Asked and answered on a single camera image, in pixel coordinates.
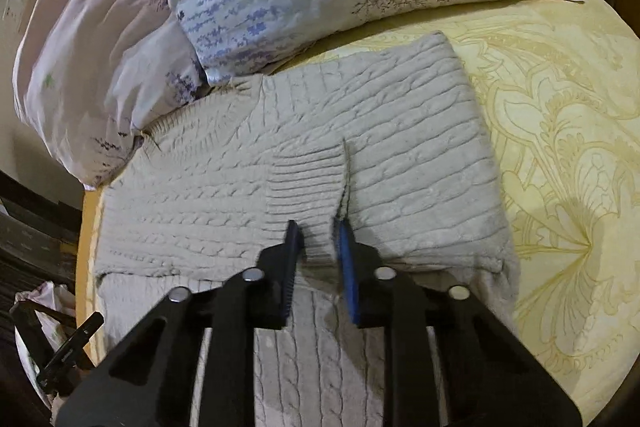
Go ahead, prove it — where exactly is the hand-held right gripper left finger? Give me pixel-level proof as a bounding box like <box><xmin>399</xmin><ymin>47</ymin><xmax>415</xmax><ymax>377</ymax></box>
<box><xmin>54</xmin><ymin>220</ymin><xmax>305</xmax><ymax>427</ymax></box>

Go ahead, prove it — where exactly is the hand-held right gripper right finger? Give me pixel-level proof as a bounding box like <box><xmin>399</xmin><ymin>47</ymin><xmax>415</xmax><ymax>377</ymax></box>
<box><xmin>334</xmin><ymin>218</ymin><xmax>584</xmax><ymax>427</ymax></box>

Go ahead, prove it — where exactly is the beige cable-knit sweater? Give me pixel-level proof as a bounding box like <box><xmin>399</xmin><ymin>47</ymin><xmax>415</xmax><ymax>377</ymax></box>
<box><xmin>94</xmin><ymin>33</ymin><xmax>521</xmax><ymax>427</ymax></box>

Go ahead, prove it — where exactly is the yellow floral blanket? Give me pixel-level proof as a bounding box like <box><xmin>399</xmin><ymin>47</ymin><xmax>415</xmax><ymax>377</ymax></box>
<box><xmin>270</xmin><ymin>0</ymin><xmax>640</xmax><ymax>423</ymax></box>

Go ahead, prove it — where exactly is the black folding stand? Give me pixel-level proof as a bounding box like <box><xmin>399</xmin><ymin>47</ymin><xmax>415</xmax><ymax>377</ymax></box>
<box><xmin>10</xmin><ymin>302</ymin><xmax>105</xmax><ymax>395</ymax></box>

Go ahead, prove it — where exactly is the pale pink pillow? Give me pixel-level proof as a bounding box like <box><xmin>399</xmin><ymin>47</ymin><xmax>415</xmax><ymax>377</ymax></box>
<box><xmin>14</xmin><ymin>0</ymin><xmax>207</xmax><ymax>190</ymax></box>

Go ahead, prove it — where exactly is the wooden bed frame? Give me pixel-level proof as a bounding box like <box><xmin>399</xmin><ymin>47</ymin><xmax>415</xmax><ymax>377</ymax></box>
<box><xmin>74</xmin><ymin>190</ymin><xmax>107</xmax><ymax>373</ymax></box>

